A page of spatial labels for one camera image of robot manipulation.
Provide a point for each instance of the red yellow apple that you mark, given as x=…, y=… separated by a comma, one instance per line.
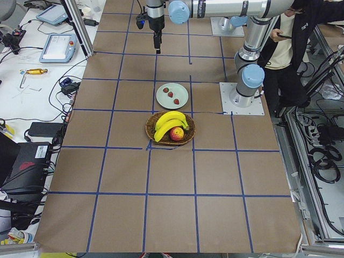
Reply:
x=176, y=134

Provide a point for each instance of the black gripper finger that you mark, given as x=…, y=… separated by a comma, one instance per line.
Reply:
x=157, y=38

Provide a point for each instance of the black power adapter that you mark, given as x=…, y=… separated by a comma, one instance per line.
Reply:
x=45, y=129

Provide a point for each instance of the person in black jacket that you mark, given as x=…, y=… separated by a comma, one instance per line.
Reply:
x=280, y=58

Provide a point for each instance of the light green plate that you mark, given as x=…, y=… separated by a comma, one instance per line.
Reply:
x=178, y=91

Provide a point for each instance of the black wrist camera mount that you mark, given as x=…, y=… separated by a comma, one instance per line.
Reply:
x=140, y=20

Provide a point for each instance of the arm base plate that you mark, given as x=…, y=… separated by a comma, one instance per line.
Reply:
x=228, y=26
x=255, y=107

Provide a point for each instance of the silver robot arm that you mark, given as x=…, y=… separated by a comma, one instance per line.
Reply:
x=179, y=12
x=250, y=74

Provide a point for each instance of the blue teach pendant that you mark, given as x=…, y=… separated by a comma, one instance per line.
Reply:
x=59, y=48
x=53, y=15

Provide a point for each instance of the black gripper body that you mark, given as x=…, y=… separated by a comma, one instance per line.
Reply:
x=156, y=24

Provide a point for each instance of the black computer case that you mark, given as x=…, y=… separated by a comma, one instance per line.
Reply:
x=24, y=165

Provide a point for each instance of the wicker fruit basket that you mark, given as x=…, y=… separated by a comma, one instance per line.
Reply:
x=166, y=140

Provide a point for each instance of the yellow banana bunch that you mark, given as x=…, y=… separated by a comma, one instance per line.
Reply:
x=168, y=121

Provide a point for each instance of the gold metal cylinder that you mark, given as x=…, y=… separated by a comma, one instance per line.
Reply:
x=37, y=71

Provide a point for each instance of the aluminium frame post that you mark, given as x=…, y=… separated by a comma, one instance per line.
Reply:
x=78, y=25

